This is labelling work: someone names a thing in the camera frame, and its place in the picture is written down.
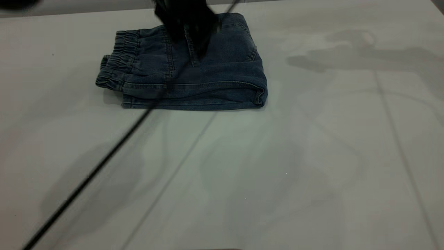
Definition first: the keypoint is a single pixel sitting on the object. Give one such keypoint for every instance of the blue faded denim pants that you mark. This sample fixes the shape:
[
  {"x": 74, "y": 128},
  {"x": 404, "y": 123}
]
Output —
[{"x": 225, "y": 80}]

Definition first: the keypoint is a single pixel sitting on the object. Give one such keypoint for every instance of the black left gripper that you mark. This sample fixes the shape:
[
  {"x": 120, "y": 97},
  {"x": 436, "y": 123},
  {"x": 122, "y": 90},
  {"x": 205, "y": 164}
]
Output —
[{"x": 187, "y": 15}]

